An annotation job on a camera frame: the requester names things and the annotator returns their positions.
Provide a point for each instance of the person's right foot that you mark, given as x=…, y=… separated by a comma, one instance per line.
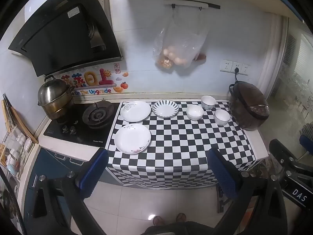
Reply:
x=181, y=217

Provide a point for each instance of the black range hood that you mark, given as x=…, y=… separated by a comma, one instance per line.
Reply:
x=61, y=34

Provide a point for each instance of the white floral plate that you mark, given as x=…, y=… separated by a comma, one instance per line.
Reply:
x=132, y=138
x=135, y=111

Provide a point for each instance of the sliding glass door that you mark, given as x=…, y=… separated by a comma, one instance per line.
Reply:
x=293, y=83

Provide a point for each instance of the person's foot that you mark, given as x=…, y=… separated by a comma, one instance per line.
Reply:
x=181, y=217
x=157, y=221

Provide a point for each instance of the pile of brown eggs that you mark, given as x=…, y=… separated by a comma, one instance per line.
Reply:
x=178, y=60

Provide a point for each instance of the white wall socket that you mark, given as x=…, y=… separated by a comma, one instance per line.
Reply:
x=225, y=66
x=238, y=64
x=245, y=69

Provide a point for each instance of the person's dark trousers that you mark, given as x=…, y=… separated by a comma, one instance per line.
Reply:
x=176, y=229

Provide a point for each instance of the white bowl blue pattern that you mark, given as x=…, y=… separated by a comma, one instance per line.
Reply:
x=208, y=102

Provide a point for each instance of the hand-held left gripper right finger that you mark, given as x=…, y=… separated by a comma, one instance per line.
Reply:
x=223, y=176

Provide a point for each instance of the wooden cutting board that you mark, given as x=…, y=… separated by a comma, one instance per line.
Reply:
x=23, y=127

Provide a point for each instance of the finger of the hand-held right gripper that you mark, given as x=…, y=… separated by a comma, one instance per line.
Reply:
x=280, y=151
x=306, y=142

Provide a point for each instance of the person's left foot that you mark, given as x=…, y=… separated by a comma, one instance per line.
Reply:
x=157, y=221

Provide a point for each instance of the wall hook rail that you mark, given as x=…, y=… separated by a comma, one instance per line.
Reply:
x=193, y=4

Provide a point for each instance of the cup storage rack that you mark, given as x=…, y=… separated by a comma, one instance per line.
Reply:
x=14, y=149

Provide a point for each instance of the colourful wall sticker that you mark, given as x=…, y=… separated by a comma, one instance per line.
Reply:
x=95, y=80

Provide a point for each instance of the stainless steel steamer pot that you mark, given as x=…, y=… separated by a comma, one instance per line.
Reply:
x=53, y=95

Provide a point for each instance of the black power plug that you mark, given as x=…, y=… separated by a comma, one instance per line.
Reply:
x=236, y=71

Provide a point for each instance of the red wall hook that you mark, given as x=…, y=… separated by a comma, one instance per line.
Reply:
x=201, y=57

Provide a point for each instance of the plain white bowl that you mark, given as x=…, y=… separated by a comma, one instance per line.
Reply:
x=195, y=112

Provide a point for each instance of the black burner grate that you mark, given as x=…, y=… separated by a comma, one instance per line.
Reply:
x=97, y=115

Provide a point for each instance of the black white checkered mat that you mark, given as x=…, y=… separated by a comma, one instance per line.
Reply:
x=185, y=146

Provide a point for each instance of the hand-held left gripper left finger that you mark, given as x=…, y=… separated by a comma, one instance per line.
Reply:
x=94, y=173

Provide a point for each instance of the brown rice cooker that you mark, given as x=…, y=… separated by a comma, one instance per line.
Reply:
x=249, y=107

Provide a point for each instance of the black glass gas stove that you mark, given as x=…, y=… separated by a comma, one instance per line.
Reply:
x=73, y=135

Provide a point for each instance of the blue kitchen cabinet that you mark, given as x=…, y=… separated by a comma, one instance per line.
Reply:
x=49, y=166

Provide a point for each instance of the blue striped plate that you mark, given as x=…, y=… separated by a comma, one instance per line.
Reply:
x=165, y=108

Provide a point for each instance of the white bowl dark rim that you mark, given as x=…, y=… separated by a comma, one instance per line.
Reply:
x=222, y=117

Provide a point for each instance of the clear plastic bag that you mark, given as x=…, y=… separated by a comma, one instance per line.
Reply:
x=181, y=39

